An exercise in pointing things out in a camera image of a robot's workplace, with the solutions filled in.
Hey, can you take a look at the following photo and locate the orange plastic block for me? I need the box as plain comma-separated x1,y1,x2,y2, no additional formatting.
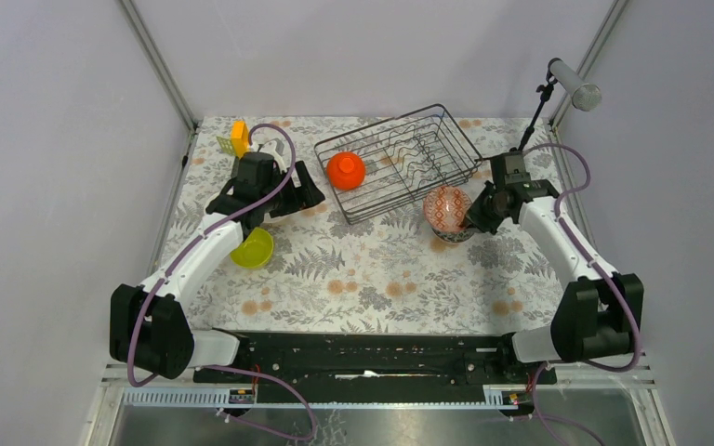
230,121,250,159

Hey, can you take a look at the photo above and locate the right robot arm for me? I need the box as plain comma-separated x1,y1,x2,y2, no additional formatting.
465,151,644,383

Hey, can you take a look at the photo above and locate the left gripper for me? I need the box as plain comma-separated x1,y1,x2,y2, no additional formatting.
259,160,324,217

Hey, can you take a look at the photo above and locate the wire dish rack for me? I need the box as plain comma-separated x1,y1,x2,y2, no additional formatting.
313,103,482,225

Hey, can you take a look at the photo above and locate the pink patterned bowl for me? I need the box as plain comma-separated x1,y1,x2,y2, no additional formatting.
431,228,475,243

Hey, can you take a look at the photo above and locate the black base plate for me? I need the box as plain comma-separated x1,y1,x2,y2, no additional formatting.
192,331,557,405

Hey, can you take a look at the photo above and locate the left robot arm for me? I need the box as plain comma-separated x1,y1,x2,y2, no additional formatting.
109,151,324,382

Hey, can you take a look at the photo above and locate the blue patterned bowl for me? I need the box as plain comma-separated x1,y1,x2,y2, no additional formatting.
423,185,474,234

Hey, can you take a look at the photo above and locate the microphone on black stand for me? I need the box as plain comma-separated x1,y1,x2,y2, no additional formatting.
517,58,602,155

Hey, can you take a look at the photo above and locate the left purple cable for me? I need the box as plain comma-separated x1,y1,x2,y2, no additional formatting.
126,124,322,441

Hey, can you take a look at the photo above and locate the floral tablecloth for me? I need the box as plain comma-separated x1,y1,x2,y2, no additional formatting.
161,116,563,335

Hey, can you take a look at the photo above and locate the green mesh piece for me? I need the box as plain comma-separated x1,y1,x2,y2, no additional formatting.
216,136,234,156

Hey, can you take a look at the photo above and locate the orange plastic bowl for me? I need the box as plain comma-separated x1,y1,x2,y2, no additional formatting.
325,151,366,190

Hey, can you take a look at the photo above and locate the yellow plastic bowl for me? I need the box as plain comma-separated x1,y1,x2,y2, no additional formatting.
230,228,274,269

